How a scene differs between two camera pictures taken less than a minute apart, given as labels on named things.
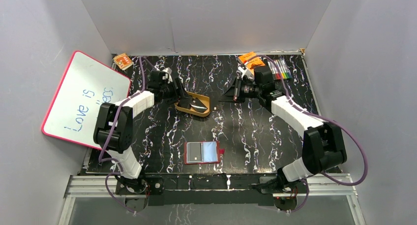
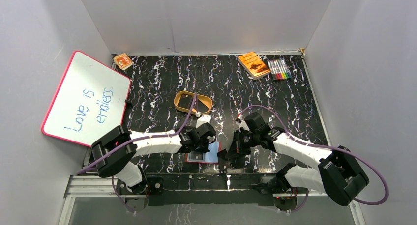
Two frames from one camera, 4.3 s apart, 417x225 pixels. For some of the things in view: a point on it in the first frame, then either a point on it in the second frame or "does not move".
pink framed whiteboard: [86, 84] does not move
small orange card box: [123, 61] does not move
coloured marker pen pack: [281, 65] does not move
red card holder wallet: [205, 152] does not move
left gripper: [179, 93] -> [202, 144]
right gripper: [233, 94] -> [236, 149]
